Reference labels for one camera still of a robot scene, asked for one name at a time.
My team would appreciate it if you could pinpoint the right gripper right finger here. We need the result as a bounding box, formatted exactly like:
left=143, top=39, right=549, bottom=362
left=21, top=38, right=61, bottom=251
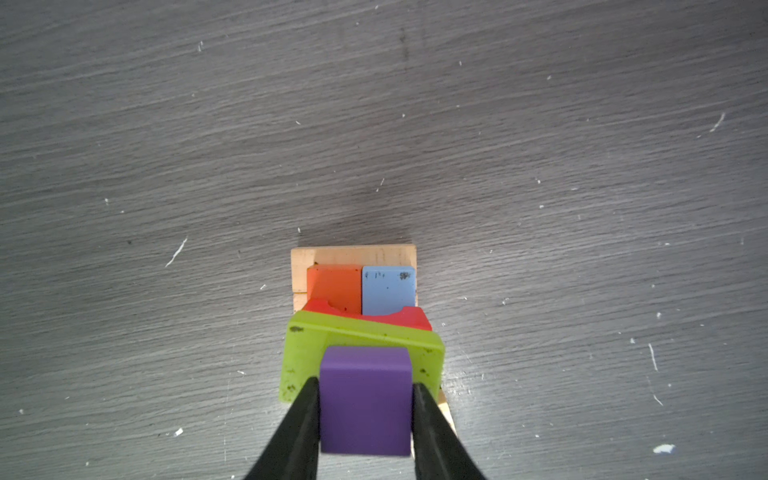
left=412, top=383, right=486, bottom=480

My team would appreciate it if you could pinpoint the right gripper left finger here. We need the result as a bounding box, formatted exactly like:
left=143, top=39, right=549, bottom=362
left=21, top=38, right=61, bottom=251
left=244, top=377, right=320, bottom=480

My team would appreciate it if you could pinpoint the orange wood block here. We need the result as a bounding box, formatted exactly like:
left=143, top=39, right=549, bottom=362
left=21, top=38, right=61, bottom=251
left=307, top=264, right=363, bottom=315

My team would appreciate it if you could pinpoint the natural wood long block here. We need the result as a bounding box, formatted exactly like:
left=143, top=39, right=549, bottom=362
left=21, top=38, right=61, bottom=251
left=290, top=244, right=417, bottom=294
left=437, top=389, right=457, bottom=434
left=292, top=292, right=308, bottom=312

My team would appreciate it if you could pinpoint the light blue wood block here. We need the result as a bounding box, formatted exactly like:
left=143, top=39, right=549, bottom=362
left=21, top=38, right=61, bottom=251
left=362, top=266, right=417, bottom=316

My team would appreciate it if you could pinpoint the green wood block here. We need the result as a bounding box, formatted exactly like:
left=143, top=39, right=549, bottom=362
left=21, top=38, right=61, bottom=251
left=278, top=311, right=445, bottom=403

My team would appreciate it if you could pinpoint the red arch wood block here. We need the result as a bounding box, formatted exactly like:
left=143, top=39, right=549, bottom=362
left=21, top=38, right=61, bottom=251
left=302, top=299, right=432, bottom=331

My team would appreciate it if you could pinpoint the purple wood cube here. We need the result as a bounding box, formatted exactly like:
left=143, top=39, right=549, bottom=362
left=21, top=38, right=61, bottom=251
left=319, top=346, right=413, bottom=457

